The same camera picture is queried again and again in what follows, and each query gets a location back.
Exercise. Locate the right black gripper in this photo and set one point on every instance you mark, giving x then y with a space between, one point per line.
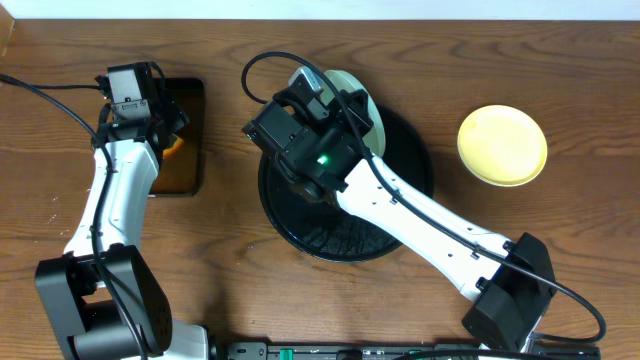
358 104

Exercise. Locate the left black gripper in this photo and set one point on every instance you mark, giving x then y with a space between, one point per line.
170 118

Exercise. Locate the orange green scrub sponge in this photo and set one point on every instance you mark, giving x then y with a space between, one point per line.
174 145

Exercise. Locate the yellow plate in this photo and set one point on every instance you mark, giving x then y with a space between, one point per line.
502 146

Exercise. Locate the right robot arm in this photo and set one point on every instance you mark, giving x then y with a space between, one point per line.
508 282

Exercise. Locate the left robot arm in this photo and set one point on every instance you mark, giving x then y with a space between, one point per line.
100 296

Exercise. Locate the black rectangular water tray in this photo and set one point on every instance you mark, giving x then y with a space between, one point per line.
181 175

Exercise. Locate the round black serving tray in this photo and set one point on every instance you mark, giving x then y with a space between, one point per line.
328 233

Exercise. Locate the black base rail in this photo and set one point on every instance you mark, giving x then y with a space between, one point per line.
265 351

